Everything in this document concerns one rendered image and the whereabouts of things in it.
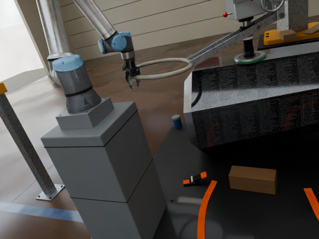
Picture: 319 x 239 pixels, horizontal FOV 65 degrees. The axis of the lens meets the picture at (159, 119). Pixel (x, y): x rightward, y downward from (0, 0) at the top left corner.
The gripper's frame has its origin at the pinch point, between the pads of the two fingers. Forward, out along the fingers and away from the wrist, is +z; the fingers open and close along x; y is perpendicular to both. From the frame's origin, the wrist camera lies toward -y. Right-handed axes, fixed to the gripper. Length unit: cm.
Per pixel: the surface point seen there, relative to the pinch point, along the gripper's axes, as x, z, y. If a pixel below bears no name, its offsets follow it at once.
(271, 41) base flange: 136, 0, 10
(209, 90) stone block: 46, 14, 25
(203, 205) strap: 9, 81, 52
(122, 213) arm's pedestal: -45, 52, 49
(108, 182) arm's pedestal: -47, 30, 48
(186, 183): 14, 81, 26
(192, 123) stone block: 30, 35, 22
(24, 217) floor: -105, 93, -48
